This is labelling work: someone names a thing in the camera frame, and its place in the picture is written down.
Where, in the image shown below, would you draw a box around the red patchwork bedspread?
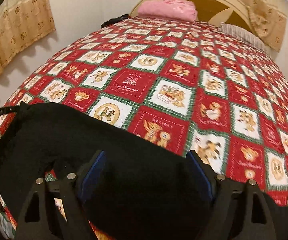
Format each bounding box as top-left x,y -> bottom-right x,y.
0,15 -> 288,240

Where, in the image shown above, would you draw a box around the striped grey pillow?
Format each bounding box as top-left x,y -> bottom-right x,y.
218,23 -> 271,56

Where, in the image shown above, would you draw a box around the black item at bed edge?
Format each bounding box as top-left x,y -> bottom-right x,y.
101,14 -> 129,28

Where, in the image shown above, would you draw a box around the beige curtain left window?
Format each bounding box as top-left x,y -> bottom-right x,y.
0,0 -> 56,75

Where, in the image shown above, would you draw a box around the black pants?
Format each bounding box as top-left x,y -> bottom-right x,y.
0,103 -> 288,239

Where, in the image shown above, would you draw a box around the cream wooden headboard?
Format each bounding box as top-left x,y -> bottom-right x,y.
129,0 -> 255,34

